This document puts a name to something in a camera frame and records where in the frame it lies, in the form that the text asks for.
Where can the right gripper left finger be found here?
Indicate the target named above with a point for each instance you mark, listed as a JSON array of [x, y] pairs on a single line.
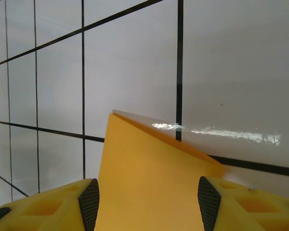
[[50, 211]]

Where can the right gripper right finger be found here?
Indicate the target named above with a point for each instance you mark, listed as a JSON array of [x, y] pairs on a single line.
[[243, 209]]

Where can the yellow paper sheet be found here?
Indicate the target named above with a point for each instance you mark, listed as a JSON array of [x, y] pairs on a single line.
[[147, 180]]

